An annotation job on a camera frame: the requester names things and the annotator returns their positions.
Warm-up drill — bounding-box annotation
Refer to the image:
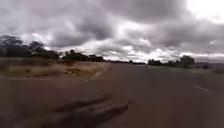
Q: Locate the row of distant trees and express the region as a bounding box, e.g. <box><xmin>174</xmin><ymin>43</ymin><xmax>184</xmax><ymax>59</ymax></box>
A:
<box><xmin>105</xmin><ymin>54</ymin><xmax>224</xmax><ymax>70</ymax></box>

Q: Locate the row of dark trees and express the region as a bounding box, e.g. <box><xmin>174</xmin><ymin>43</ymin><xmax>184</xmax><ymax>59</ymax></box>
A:
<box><xmin>0</xmin><ymin>35</ymin><xmax>106</xmax><ymax>63</ymax></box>

